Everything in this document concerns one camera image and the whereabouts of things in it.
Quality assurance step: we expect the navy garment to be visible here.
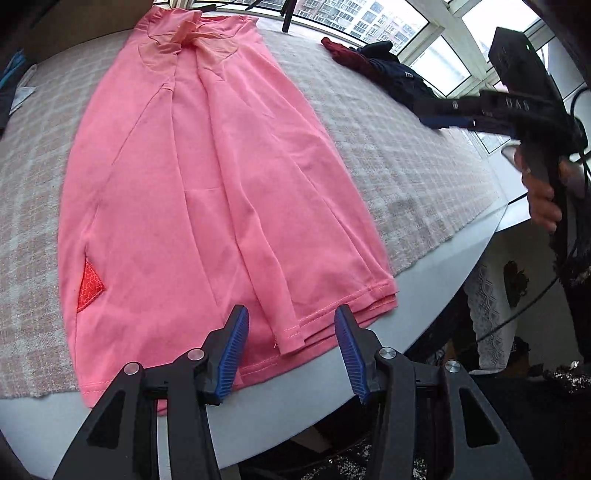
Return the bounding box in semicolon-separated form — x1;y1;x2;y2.
355;41;439;112

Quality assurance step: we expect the person's right hand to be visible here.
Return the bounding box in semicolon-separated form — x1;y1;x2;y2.
501;143;578;236

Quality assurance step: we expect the red garment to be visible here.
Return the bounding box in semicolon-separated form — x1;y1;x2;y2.
321;38;370;77

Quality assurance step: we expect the person's dark sequined clothing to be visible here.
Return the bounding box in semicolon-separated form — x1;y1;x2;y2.
318;258;591;480

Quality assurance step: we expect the pink plaid blanket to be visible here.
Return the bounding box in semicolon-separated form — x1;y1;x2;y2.
0;18;509;400

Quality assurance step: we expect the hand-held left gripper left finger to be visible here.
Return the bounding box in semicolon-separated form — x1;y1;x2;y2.
52;304;250;480

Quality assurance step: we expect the black cable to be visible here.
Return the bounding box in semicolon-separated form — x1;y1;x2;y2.
475;88;591;344

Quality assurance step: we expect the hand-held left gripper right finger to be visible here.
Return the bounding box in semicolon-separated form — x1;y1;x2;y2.
334;305;539;480

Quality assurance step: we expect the black tripod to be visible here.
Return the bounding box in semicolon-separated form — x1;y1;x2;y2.
245;0;296;34

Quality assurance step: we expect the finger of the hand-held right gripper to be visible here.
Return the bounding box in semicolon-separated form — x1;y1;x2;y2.
412;95;483;130

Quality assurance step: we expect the blue folded garment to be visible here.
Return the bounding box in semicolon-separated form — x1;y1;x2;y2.
0;51;26;88

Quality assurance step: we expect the pink shirt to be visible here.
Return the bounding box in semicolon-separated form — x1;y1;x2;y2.
58;6;399;414

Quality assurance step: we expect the light wooden board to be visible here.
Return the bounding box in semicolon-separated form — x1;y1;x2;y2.
0;0;158;70

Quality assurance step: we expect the white lace cloth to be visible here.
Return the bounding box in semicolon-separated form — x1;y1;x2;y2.
464;258;532;370

